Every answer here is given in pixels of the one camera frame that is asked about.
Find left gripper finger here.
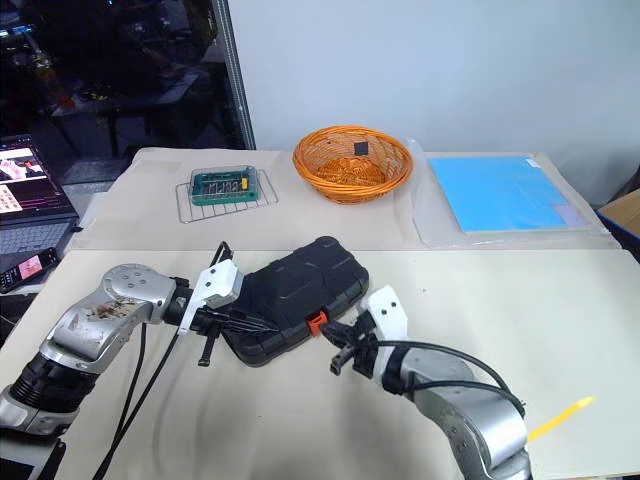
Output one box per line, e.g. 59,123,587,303
222,308,275,330
219,318,282,336

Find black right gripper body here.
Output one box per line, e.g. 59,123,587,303
329,311,387,380

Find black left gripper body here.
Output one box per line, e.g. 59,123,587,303
192,305,237,370

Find black plastic tool case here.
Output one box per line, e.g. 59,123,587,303
219,235,371,369

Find small beige table cover sheet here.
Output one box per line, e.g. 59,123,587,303
74,146,621,252

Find blue sheets in plastic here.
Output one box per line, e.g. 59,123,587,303
404,135,614,249

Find green box with clear lid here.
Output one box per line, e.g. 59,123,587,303
189,163,261,207

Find orange wicker basket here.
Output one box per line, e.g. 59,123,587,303
292,124,415,204

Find black smartphone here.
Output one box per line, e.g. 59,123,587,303
0,247,59,294

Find blue sheet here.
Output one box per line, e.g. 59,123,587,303
428,156,586,234

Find yellow plastic strip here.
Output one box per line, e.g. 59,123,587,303
528,396,596,444

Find open laptop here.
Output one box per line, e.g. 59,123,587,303
0,133,81,256

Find brown cardboard box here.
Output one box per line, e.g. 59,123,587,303
597,188,640,251

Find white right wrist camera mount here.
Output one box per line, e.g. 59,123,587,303
360,284,412,396

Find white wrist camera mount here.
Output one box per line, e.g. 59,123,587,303
360,284,412,396
177,259,245,336

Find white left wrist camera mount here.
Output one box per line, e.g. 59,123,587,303
177,259,245,336

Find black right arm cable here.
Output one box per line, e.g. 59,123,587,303
372,339,527,419

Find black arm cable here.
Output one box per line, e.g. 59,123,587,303
92,241,236,480
372,339,527,419

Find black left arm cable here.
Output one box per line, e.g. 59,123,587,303
92,241,236,480

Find metal wire rack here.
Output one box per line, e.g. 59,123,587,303
174,168,280,225

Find grey metal partition post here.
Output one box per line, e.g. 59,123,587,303
212,0,257,150

